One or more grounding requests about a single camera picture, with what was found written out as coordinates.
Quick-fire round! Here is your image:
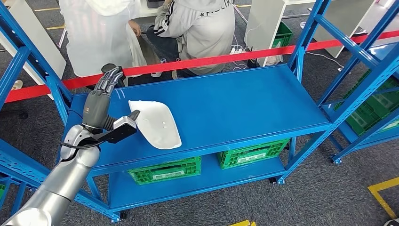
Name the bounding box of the white plastic shell part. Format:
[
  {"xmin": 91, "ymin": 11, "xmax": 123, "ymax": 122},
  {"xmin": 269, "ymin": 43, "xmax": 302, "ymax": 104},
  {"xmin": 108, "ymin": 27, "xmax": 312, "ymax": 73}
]
[{"xmin": 128, "ymin": 99, "xmax": 183, "ymax": 150}]

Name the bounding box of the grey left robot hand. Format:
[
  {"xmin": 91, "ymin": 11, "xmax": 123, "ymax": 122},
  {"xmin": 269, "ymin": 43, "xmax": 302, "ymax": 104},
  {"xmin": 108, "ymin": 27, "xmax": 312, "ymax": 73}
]
[{"xmin": 81, "ymin": 65, "xmax": 141, "ymax": 134}]

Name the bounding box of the yellow floor tape square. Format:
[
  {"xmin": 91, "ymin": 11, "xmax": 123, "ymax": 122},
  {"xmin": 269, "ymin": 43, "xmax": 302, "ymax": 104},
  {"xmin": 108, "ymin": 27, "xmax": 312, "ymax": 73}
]
[{"xmin": 367, "ymin": 176, "xmax": 399, "ymax": 219}]

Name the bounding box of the blue steel shelf rack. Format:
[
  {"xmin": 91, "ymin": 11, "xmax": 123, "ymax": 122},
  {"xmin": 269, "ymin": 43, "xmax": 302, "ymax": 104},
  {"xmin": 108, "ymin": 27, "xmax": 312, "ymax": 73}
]
[
  {"xmin": 0, "ymin": 174, "xmax": 35, "ymax": 219},
  {"xmin": 316, "ymin": 28, "xmax": 399, "ymax": 165},
  {"xmin": 0, "ymin": 0, "xmax": 399, "ymax": 224}
]

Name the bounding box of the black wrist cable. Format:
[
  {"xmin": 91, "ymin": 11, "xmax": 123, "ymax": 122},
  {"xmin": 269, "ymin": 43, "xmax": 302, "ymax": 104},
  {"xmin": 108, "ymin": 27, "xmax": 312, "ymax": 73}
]
[{"xmin": 60, "ymin": 137, "xmax": 104, "ymax": 150}]

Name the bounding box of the white power cable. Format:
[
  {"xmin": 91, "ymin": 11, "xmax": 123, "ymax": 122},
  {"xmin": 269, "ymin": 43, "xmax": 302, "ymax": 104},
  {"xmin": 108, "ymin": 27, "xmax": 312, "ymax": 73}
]
[{"xmin": 304, "ymin": 50, "xmax": 345, "ymax": 70}]

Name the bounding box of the clear plastic bag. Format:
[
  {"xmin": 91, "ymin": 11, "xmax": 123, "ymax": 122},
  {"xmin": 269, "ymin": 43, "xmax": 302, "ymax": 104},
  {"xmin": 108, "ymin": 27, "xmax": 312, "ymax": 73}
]
[{"xmin": 264, "ymin": 42, "xmax": 284, "ymax": 66}]

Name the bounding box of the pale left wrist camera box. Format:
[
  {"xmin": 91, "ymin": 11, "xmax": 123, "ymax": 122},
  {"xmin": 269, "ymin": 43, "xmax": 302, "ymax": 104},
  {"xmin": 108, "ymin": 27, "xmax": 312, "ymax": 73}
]
[{"xmin": 93, "ymin": 115, "xmax": 139, "ymax": 145}]

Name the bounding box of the black stanchion post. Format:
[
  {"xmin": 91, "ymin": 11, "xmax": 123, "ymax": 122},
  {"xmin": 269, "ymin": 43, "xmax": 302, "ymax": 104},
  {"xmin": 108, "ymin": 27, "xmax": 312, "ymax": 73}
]
[{"xmin": 100, "ymin": 63, "xmax": 127, "ymax": 88}]

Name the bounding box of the white board panel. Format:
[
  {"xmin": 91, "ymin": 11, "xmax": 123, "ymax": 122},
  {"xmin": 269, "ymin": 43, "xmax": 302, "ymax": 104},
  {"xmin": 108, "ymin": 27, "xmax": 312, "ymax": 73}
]
[{"xmin": 0, "ymin": 0, "xmax": 67, "ymax": 101}]

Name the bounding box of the red barrier belt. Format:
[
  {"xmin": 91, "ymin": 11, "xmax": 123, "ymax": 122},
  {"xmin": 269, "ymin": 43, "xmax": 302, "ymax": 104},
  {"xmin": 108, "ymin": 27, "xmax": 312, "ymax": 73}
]
[{"xmin": 4, "ymin": 30, "xmax": 399, "ymax": 104}]

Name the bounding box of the black electronic device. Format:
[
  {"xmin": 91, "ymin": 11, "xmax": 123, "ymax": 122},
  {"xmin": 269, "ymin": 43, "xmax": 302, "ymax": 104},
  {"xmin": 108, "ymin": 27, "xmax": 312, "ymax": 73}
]
[{"xmin": 247, "ymin": 47, "xmax": 261, "ymax": 69}]

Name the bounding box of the green plastic crate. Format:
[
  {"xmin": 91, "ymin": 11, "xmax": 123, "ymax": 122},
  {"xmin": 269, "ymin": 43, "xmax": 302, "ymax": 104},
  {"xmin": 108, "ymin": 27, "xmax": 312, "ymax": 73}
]
[
  {"xmin": 127, "ymin": 156, "xmax": 203, "ymax": 186},
  {"xmin": 345, "ymin": 101, "xmax": 399, "ymax": 137},
  {"xmin": 271, "ymin": 21, "xmax": 294, "ymax": 49},
  {"xmin": 216, "ymin": 138, "xmax": 291, "ymax": 170},
  {"xmin": 333, "ymin": 70, "xmax": 399, "ymax": 113}
]

